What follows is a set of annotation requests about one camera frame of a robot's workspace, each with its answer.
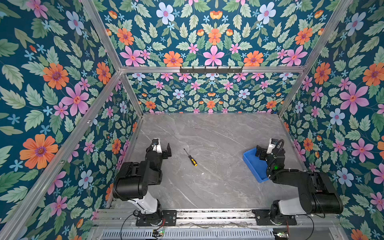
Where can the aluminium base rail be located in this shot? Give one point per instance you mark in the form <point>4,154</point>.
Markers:
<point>242,218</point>

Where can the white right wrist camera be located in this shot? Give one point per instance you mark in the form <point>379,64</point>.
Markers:
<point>272,145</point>

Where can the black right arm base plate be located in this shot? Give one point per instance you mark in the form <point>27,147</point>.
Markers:
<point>267,218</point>

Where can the black wall hook rack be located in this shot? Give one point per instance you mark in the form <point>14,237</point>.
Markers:
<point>211,70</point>

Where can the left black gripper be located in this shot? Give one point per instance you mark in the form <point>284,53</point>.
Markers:
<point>163,150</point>

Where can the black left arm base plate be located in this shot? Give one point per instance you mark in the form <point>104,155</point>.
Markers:
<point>159,219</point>

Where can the yellow black handled screwdriver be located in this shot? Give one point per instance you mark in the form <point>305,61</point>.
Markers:
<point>193,161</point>

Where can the white slotted cable duct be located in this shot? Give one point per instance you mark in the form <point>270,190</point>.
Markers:
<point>188,234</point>

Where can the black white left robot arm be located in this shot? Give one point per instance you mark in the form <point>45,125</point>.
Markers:
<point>132,185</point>

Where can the blue plastic bin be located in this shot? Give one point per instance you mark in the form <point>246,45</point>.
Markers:
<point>257,167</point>

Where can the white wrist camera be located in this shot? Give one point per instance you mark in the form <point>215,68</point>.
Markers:
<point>156,146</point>
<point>272,145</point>

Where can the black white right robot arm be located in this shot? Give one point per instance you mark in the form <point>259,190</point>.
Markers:
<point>316,193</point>

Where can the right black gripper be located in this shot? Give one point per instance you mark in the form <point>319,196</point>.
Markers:
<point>262,153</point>

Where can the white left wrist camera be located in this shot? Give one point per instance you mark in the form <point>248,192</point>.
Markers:
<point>156,146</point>

